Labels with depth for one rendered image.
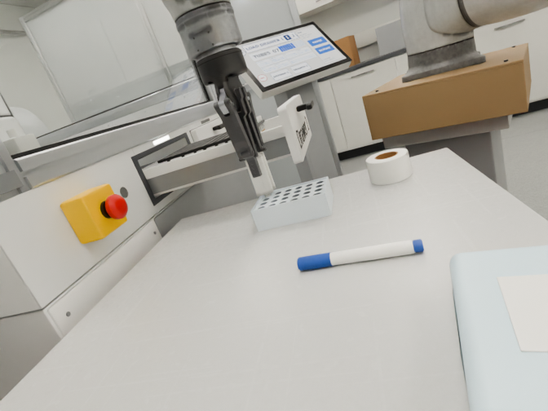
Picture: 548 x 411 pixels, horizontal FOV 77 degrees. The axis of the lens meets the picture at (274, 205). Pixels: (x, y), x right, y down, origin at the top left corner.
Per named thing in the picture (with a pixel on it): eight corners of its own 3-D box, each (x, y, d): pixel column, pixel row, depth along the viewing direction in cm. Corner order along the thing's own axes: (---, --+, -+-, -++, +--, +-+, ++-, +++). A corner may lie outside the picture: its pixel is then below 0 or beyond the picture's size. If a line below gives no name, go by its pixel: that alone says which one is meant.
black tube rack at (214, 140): (271, 143, 89) (263, 118, 87) (258, 160, 73) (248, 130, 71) (196, 166, 95) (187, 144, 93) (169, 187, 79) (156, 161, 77)
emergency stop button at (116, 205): (134, 211, 57) (123, 189, 55) (120, 222, 53) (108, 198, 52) (119, 215, 57) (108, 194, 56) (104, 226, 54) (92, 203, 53)
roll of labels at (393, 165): (391, 187, 56) (386, 164, 54) (362, 183, 62) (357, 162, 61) (422, 170, 58) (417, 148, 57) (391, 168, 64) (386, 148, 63)
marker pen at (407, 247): (423, 247, 37) (420, 234, 37) (425, 255, 36) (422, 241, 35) (302, 266, 42) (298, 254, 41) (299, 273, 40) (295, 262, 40)
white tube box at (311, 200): (333, 196, 61) (328, 175, 60) (331, 215, 53) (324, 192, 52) (268, 211, 64) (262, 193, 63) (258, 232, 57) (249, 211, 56)
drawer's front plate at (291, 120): (311, 134, 93) (299, 94, 89) (302, 162, 66) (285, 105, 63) (305, 136, 93) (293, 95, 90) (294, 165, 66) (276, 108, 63)
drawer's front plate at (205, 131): (234, 144, 130) (223, 116, 126) (209, 165, 103) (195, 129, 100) (230, 145, 130) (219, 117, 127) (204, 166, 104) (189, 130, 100)
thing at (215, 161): (303, 132, 91) (296, 109, 89) (293, 156, 68) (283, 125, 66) (173, 173, 101) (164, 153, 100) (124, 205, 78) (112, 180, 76)
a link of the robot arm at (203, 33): (164, 24, 50) (180, 65, 51) (219, -3, 47) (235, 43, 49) (190, 28, 58) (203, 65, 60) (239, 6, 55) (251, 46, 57)
